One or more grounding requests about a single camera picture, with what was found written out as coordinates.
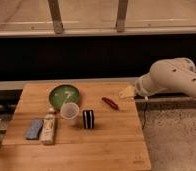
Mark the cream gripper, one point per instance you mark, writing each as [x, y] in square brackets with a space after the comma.
[128, 92]

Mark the green bowl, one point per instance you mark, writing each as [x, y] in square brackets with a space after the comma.
[62, 94]

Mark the clear plastic cup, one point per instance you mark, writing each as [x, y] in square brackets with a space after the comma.
[70, 112]

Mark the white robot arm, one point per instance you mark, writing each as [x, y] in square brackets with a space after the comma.
[178, 75]

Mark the right metal table leg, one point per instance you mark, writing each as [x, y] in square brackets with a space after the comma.
[121, 15]

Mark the blue sponge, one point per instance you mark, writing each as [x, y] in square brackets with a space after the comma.
[33, 131]

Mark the white lying bottle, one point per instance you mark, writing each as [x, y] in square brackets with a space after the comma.
[48, 129]

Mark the left metal table leg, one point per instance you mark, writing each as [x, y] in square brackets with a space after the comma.
[56, 16]

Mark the metal table leg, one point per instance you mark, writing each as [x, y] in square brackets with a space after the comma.
[121, 15]
[56, 16]

